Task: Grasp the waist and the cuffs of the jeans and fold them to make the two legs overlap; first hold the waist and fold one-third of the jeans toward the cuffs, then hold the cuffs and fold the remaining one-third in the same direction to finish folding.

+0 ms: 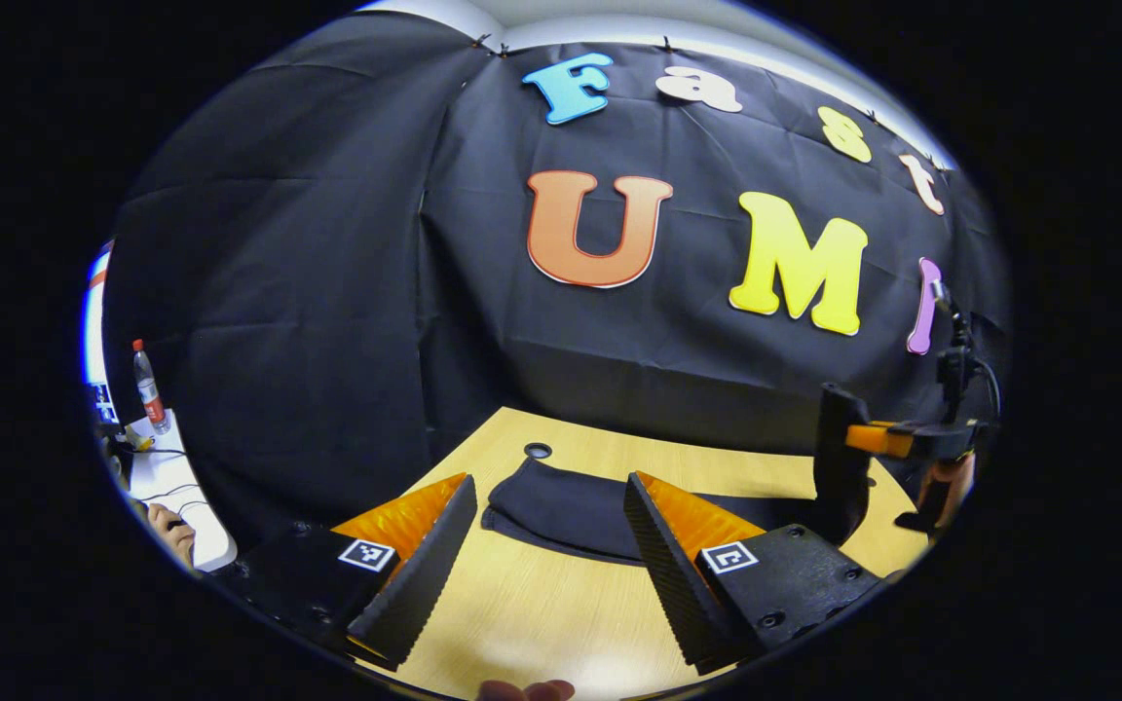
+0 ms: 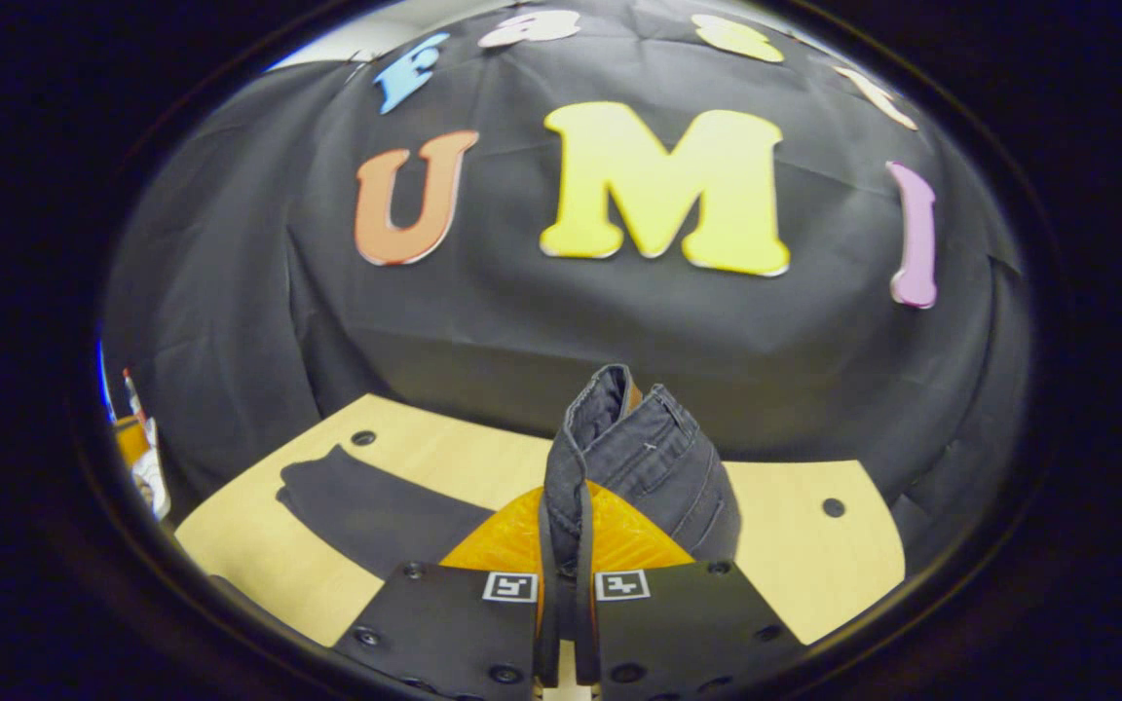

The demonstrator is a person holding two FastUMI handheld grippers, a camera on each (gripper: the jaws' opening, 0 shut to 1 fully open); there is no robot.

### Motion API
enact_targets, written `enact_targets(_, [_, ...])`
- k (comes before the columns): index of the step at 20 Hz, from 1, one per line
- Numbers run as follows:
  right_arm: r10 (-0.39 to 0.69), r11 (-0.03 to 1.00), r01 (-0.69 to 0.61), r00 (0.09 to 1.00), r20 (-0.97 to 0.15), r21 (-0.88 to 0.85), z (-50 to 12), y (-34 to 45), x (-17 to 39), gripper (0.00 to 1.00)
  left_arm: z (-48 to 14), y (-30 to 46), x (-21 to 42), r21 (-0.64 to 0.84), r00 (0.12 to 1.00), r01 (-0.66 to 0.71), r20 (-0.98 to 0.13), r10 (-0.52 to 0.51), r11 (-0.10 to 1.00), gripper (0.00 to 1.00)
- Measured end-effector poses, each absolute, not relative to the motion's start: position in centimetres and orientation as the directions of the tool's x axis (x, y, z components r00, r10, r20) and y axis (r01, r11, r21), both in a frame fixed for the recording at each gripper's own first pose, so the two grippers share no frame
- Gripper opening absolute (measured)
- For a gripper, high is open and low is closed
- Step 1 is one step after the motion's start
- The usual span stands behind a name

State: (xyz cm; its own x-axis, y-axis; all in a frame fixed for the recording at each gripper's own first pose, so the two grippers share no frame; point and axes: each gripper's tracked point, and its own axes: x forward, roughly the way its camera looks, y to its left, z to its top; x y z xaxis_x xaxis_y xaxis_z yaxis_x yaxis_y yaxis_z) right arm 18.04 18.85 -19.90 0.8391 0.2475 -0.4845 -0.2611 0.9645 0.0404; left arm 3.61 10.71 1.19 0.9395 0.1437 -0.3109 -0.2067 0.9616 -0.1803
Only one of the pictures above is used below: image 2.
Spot red and white equipment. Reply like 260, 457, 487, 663
111, 368, 173, 523

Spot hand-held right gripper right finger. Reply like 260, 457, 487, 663
576, 481, 807, 700

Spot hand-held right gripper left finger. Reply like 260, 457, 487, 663
335, 485, 562, 701

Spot black backdrop cloth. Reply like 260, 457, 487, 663
101, 0, 1035, 577

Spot black jeans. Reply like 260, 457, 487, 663
277, 364, 743, 585

